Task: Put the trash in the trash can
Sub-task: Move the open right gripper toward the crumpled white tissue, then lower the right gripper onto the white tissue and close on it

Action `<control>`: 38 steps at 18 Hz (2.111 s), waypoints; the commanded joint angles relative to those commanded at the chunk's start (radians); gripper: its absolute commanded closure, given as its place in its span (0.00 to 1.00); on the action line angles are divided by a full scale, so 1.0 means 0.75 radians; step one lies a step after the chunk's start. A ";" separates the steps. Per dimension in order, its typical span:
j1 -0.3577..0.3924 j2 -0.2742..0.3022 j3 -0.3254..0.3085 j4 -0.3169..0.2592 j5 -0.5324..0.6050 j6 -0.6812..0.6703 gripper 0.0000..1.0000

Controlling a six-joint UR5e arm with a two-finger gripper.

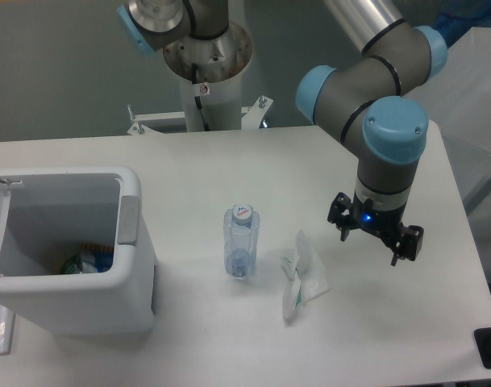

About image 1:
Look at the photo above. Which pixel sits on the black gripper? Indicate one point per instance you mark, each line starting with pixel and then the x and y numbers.
pixel 380 215

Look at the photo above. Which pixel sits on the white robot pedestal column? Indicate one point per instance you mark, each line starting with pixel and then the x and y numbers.
pixel 209 73

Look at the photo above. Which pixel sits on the clear plastic water bottle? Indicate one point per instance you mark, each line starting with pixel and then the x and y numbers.
pixel 241 225

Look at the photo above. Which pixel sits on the blue object in background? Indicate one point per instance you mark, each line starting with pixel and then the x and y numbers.
pixel 451 27

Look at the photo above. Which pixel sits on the trash inside can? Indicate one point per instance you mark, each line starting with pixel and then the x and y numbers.
pixel 90 258

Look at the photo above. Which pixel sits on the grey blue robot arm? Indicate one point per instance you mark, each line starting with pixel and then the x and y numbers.
pixel 364 108

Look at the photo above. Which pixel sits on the white plastic wrapper trash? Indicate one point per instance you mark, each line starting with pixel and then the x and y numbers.
pixel 306 274

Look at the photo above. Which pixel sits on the white pedestal base frame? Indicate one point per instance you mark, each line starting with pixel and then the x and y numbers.
pixel 251 117

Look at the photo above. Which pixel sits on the white trash can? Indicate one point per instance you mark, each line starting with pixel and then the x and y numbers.
pixel 46 214

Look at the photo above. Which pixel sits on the white covered side table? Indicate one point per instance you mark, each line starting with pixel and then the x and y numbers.
pixel 463 108

